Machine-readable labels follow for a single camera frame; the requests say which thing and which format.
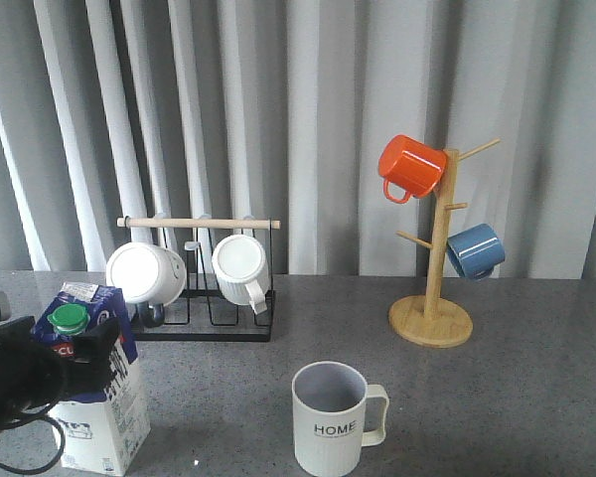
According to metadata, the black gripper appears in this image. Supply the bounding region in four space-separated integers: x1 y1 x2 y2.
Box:
0 316 120 432

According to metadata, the blue white milk carton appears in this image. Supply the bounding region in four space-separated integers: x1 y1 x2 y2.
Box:
33 282 150 476

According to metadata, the cream HOME mug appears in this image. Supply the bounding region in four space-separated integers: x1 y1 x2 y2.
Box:
291 361 389 476

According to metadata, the white round smiley mug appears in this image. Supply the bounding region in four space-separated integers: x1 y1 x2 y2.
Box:
105 242 187 306

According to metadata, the white ribbed mug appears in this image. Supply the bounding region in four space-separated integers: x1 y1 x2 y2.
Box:
212 235 270 314

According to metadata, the grey pleated curtain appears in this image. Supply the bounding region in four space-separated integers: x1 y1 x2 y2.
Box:
0 1 596 279

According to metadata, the wooden mug tree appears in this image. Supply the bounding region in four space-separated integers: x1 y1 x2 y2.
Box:
388 138 501 348

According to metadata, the orange mug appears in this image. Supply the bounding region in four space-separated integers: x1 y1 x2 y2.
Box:
378 135 448 204

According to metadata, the blue mug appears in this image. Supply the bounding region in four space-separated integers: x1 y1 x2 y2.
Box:
446 224 506 280

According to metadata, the black wire mug rack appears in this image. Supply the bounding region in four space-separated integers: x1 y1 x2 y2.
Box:
117 217 281 342

